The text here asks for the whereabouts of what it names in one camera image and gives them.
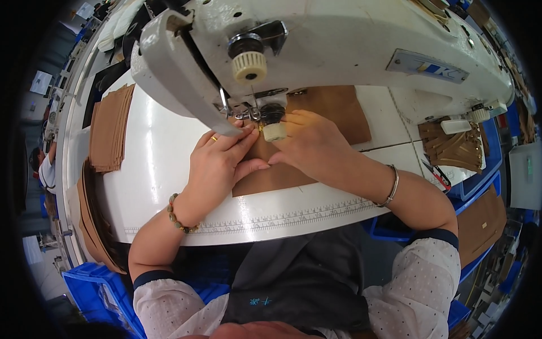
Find person's right hand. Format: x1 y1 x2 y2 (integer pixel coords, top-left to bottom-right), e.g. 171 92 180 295
268 109 360 186

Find person's left hand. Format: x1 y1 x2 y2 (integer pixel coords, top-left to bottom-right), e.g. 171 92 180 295
177 120 272 224

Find large brown leather piece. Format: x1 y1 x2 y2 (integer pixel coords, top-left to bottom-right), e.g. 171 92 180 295
231 85 373 198

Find silver bangle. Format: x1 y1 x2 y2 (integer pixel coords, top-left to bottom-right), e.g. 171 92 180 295
372 164 400 208

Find stack of brown leather sheets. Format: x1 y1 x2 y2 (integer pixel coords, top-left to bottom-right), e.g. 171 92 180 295
88 83 136 174

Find white industrial sewing machine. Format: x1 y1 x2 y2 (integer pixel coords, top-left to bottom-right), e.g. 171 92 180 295
130 0 515 143

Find red black scissors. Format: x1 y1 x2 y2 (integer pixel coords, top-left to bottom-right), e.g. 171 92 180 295
421 159 452 192

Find hanging brown leather panels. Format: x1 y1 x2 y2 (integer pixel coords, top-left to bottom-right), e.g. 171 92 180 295
76 158 128 275

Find person's body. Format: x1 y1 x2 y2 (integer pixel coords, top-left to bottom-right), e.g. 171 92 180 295
132 224 462 339

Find black mat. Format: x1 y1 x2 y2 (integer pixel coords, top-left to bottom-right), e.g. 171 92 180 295
82 61 128 129

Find pile of brown leather strips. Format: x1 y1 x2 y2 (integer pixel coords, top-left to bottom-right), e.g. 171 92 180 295
418 120 488 175

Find small white plastic box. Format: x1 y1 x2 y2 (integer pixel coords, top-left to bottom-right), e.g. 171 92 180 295
440 119 472 136

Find row of work tables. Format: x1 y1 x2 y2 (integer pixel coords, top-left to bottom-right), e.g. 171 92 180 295
40 0 104 142

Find blue plastic crate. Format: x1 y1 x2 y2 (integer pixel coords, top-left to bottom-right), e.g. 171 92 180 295
62 262 147 339

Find stack of white fabric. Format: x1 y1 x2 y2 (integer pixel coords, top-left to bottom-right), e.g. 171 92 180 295
97 0 145 53

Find brown leather pieces in bin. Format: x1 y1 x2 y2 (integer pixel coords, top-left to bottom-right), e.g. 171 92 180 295
457 184 508 270

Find cluttered work bench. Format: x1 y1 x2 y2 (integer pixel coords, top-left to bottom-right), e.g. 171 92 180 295
466 0 539 145

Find white control box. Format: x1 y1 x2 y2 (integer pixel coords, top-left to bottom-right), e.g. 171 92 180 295
508 142 542 211

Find small blue crate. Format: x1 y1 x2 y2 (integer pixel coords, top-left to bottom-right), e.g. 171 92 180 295
447 299 471 332

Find green bead bracelet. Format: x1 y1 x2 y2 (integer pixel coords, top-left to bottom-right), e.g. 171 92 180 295
167 193 201 234

